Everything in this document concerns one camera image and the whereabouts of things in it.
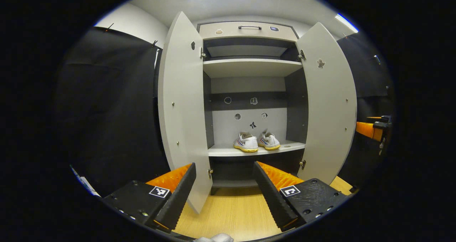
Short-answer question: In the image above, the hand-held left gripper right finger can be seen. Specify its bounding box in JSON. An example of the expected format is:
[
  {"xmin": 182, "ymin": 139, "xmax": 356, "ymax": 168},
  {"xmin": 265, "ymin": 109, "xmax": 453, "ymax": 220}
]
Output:
[{"xmin": 253, "ymin": 161, "xmax": 349, "ymax": 232}]

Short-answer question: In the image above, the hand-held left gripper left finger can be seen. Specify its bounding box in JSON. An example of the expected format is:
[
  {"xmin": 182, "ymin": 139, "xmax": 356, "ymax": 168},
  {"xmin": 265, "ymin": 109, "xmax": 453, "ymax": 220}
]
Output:
[{"xmin": 103, "ymin": 163, "xmax": 197, "ymax": 233}]

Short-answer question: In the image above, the grey shoe cabinet door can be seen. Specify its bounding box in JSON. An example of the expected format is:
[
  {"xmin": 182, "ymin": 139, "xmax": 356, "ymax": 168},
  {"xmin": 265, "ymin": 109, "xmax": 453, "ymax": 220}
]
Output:
[
  {"xmin": 158, "ymin": 11, "xmax": 213, "ymax": 214},
  {"xmin": 296, "ymin": 22, "xmax": 358, "ymax": 185}
]

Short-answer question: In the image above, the white shoe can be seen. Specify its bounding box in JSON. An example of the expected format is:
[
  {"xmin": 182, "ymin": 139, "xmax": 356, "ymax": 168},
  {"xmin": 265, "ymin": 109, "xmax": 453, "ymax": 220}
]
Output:
[
  {"xmin": 233, "ymin": 131, "xmax": 259, "ymax": 153},
  {"xmin": 258, "ymin": 130, "xmax": 281, "ymax": 151}
]

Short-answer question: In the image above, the white printed panel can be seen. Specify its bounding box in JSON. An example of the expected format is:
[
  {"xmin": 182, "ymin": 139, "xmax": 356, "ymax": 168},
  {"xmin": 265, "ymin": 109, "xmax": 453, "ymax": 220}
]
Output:
[{"xmin": 69, "ymin": 165, "xmax": 101, "ymax": 197}]

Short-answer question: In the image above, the ceiling light panel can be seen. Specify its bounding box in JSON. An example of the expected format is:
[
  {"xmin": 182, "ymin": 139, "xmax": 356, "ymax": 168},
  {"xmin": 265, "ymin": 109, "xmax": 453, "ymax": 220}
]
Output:
[{"xmin": 335, "ymin": 14, "xmax": 359, "ymax": 33}]

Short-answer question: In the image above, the black backdrop cloth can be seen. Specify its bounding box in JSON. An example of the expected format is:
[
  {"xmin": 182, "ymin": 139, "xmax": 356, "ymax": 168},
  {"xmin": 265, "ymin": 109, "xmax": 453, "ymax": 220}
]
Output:
[{"xmin": 53, "ymin": 25, "xmax": 396, "ymax": 196}]

